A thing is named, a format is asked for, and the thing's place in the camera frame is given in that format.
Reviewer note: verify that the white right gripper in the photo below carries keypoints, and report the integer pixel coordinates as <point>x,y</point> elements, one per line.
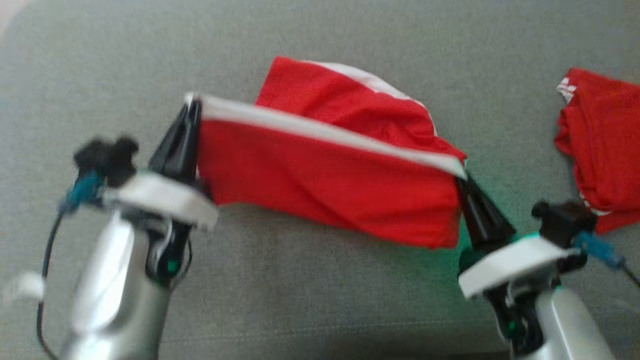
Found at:
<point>510,265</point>

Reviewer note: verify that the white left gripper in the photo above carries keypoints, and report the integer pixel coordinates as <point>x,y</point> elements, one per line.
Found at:
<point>160,197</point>

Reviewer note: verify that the red basketball jersey with number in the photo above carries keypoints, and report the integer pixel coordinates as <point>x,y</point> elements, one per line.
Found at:
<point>605,140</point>

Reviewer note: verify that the red shorts with white stripe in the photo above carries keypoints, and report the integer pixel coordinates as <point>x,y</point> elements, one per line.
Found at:
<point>325,190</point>

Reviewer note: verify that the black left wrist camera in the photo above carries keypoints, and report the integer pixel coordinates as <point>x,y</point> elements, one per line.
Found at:
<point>107,157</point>

